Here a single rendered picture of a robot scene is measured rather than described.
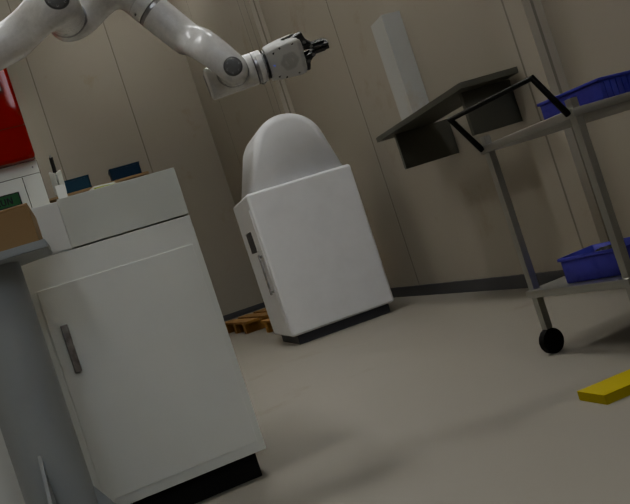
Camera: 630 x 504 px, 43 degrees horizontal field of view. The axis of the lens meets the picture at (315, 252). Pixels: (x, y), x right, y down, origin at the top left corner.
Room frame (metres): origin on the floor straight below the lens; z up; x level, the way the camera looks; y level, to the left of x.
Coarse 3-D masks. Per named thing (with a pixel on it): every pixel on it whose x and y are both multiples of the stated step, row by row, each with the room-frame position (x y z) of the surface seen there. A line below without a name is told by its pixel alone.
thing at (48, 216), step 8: (32, 208) 2.25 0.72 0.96; (40, 208) 2.26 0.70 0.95; (48, 208) 2.26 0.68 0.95; (56, 208) 2.27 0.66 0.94; (40, 216) 2.25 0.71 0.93; (48, 216) 2.26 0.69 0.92; (56, 216) 2.27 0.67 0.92; (40, 224) 2.25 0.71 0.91; (48, 224) 2.26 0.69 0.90; (56, 224) 2.26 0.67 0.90; (48, 232) 2.26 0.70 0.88; (56, 232) 2.26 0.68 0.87; (64, 232) 2.27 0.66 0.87; (48, 240) 2.25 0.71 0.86; (56, 240) 2.26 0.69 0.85; (64, 240) 2.27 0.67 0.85; (56, 248) 2.26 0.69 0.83; (64, 248) 2.26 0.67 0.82
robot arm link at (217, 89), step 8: (248, 56) 2.05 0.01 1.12; (248, 64) 2.04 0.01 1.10; (208, 72) 2.04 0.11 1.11; (248, 72) 2.04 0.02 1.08; (256, 72) 2.05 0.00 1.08; (208, 80) 2.03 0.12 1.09; (216, 80) 2.03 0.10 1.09; (248, 80) 2.05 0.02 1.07; (256, 80) 2.06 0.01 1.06; (208, 88) 2.05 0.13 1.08; (216, 88) 2.04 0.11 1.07; (224, 88) 2.04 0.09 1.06; (232, 88) 2.04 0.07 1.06; (240, 88) 2.06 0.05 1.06; (216, 96) 2.06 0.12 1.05; (224, 96) 2.07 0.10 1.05
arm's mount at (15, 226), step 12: (24, 204) 1.88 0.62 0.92; (0, 216) 1.87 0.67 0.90; (12, 216) 1.87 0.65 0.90; (24, 216) 1.88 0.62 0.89; (0, 228) 1.86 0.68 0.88; (12, 228) 1.87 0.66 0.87; (24, 228) 1.88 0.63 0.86; (36, 228) 1.95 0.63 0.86; (0, 240) 1.86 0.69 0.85; (12, 240) 1.87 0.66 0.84; (24, 240) 1.88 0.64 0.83; (36, 240) 1.88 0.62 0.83
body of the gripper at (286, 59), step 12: (288, 36) 2.08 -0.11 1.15; (264, 48) 2.06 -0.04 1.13; (276, 48) 2.04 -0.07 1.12; (288, 48) 2.05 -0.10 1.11; (300, 48) 2.06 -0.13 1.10; (276, 60) 2.06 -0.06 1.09; (288, 60) 2.07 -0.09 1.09; (300, 60) 2.08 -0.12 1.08; (276, 72) 2.08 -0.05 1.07; (288, 72) 2.09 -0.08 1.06; (300, 72) 2.10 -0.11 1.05
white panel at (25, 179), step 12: (12, 168) 2.84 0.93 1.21; (24, 168) 2.85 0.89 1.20; (36, 168) 2.86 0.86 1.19; (0, 180) 2.82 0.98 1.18; (12, 180) 2.83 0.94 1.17; (24, 180) 2.85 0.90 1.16; (36, 180) 2.86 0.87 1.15; (0, 192) 2.82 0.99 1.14; (12, 192) 2.83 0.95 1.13; (24, 192) 2.84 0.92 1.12; (36, 192) 2.85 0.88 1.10; (36, 204) 2.85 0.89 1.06
